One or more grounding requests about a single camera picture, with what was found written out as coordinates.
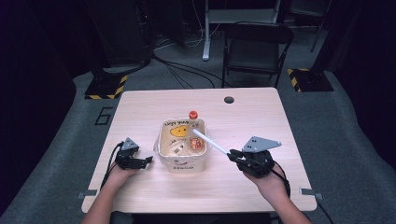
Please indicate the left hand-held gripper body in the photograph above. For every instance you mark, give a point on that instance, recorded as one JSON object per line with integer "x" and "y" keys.
{"x": 128, "y": 152}

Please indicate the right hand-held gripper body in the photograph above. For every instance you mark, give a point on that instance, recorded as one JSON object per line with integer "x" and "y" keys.
{"x": 257, "y": 155}

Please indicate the white straw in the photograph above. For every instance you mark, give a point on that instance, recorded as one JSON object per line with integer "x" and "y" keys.
{"x": 210, "y": 141}

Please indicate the white food container with smiley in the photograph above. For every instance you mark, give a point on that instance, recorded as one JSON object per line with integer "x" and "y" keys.
{"x": 182, "y": 155}

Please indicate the clear bottle with orange cap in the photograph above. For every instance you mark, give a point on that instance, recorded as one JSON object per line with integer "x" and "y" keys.
{"x": 196, "y": 143}

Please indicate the person's left hand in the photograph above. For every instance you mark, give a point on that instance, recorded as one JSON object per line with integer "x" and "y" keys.
{"x": 120, "y": 175}

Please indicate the person's right hand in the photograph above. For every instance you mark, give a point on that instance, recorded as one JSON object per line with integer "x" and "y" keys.
{"x": 271, "y": 185}

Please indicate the black table grommet hole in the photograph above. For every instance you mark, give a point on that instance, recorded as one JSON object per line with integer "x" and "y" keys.
{"x": 229, "y": 100}

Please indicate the striped black stand base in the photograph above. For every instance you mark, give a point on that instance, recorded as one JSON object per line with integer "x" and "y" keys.
{"x": 106, "y": 87}
{"x": 309, "y": 80}

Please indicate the black folding chair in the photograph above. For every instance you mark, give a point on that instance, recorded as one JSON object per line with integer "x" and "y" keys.
{"x": 255, "y": 49}

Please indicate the black equipment cabinet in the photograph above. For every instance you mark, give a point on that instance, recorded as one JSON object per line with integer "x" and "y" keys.
{"x": 121, "y": 31}

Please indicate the grey table edge bracket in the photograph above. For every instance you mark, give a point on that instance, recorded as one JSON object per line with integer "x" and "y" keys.
{"x": 311, "y": 193}
{"x": 87, "y": 193}

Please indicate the white desk frame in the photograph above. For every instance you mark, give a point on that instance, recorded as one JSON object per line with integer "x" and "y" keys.
{"x": 214, "y": 18}

